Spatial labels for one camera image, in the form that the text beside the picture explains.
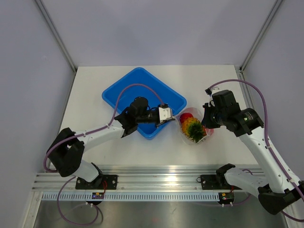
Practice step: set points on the aluminium frame post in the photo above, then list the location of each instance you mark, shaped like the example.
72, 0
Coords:
261, 34
51, 26

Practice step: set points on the dark red toy pomegranate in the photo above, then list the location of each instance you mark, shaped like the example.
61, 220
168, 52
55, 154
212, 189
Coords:
185, 116

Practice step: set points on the aluminium table edge rail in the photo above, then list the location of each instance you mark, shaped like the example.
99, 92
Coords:
162, 178

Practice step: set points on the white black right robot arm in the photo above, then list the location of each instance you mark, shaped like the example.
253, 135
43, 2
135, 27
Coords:
280, 187

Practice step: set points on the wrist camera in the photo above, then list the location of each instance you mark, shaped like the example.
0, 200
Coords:
212, 90
165, 113

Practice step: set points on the left aluminium frame post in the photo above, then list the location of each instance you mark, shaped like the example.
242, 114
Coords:
51, 26

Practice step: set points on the clear zip top bag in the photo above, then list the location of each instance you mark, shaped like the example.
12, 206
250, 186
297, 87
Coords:
197, 114

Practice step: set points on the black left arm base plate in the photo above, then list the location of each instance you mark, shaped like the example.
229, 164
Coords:
106, 181

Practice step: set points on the orange toy pineapple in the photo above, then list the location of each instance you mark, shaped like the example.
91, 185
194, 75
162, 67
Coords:
193, 129

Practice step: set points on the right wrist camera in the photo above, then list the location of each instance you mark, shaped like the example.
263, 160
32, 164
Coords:
212, 90

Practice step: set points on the white slotted cable duct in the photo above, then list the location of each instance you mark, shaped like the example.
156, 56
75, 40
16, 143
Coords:
132, 196

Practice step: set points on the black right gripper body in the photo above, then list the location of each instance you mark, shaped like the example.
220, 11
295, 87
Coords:
213, 118

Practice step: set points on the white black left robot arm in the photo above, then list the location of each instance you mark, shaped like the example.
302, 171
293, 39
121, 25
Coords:
66, 151

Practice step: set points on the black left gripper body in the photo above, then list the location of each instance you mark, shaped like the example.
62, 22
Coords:
149, 117

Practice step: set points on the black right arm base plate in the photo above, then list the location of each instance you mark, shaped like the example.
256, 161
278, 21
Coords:
209, 182

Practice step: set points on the blue plastic tray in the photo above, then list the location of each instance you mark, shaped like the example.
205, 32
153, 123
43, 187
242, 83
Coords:
141, 83

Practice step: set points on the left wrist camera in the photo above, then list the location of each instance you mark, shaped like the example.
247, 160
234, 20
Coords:
165, 113

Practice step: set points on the right aluminium frame post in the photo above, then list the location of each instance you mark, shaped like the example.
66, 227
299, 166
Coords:
261, 34

